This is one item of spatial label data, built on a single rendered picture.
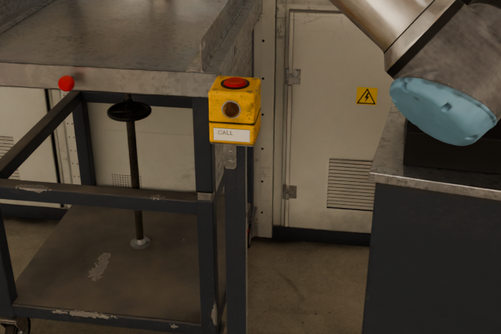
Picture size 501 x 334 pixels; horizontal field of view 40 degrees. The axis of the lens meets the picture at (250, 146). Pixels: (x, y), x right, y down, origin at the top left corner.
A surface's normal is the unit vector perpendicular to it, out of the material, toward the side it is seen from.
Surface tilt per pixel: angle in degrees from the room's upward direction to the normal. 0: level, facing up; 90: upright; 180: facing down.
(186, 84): 90
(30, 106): 90
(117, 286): 0
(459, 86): 53
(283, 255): 0
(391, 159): 0
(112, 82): 90
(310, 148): 90
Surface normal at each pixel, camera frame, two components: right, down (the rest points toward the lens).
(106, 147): -0.15, 0.44
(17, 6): 0.99, 0.07
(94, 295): 0.00, -0.90
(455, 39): 0.00, -0.08
